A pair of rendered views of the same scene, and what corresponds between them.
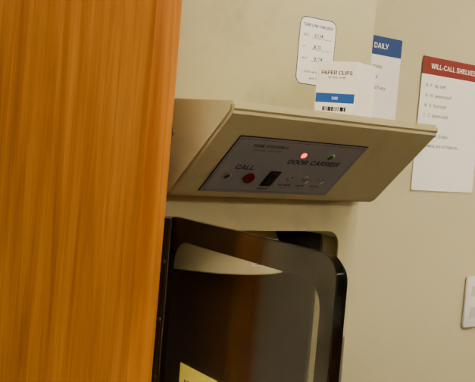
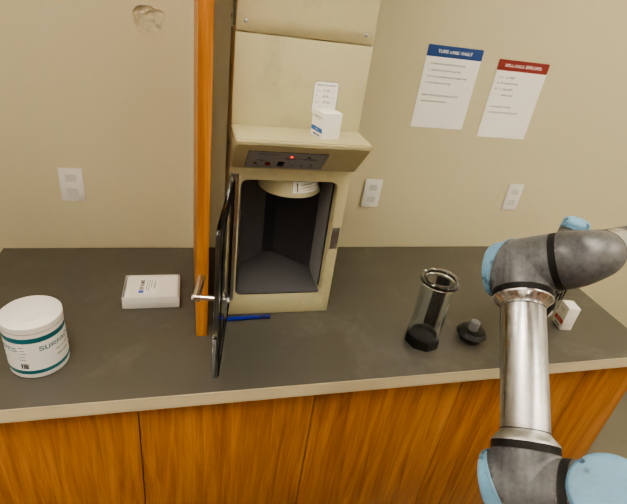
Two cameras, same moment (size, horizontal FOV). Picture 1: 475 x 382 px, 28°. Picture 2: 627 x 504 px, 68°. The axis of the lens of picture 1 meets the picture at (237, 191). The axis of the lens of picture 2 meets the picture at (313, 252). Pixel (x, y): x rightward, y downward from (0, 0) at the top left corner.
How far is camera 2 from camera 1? 0.67 m
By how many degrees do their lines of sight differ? 35
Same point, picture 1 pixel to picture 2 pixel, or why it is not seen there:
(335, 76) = (317, 118)
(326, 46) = (332, 95)
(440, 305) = (487, 197)
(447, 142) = (509, 110)
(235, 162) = (255, 158)
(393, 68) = (474, 67)
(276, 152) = (275, 156)
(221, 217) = (267, 174)
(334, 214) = (335, 175)
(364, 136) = (322, 150)
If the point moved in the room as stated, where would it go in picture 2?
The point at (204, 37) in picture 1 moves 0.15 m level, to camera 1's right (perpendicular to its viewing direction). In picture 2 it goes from (254, 95) to (311, 109)
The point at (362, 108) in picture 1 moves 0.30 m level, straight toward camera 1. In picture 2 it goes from (329, 135) to (242, 160)
